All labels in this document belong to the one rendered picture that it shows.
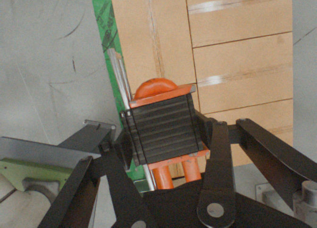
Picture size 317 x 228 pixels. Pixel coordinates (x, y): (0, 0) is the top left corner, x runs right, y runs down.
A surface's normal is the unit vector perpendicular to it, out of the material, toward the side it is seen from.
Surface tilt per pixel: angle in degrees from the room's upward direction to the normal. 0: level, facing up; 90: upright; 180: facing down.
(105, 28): 0
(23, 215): 85
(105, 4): 0
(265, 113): 0
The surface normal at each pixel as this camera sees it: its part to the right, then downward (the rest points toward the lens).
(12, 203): 0.75, -0.63
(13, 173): -0.02, 0.22
